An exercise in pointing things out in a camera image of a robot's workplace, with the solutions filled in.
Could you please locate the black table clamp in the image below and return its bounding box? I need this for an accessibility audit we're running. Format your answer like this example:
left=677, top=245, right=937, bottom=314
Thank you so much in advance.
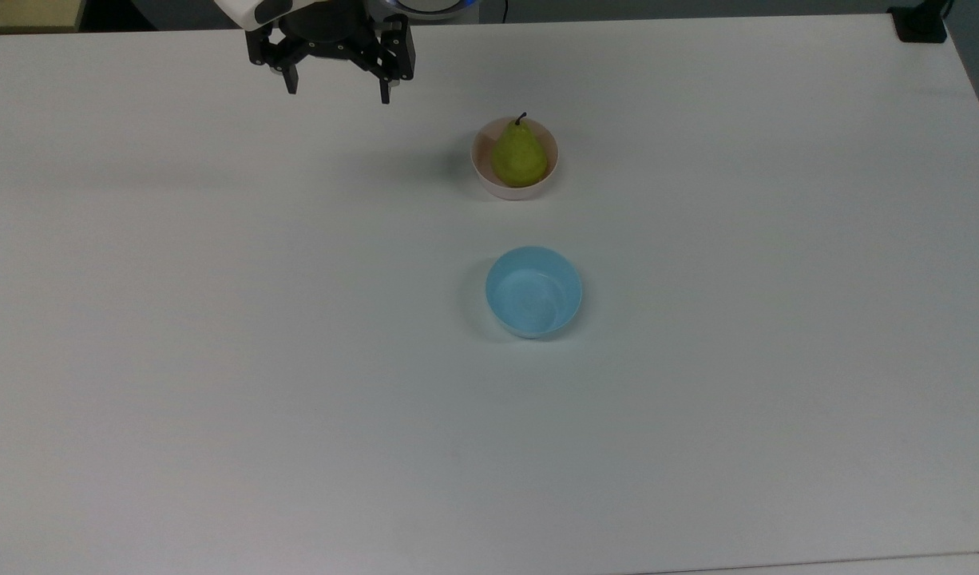
left=887, top=0, right=955, bottom=44

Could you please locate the wooden cabinet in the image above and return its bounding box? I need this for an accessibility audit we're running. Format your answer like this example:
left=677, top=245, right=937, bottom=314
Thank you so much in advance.
left=0, top=0, right=86, bottom=34

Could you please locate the light blue bowl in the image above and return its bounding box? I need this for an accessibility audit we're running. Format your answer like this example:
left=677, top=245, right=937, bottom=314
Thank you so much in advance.
left=485, top=245, right=584, bottom=340

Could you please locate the green pear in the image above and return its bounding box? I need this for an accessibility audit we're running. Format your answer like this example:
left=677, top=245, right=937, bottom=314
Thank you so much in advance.
left=490, top=112, right=549, bottom=188

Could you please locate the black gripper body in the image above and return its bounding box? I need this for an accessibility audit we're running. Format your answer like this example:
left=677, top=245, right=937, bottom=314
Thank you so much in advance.
left=246, top=0, right=416, bottom=83

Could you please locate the pink bowl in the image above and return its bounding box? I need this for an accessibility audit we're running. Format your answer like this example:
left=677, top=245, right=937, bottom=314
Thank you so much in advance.
left=470, top=117, right=560, bottom=201

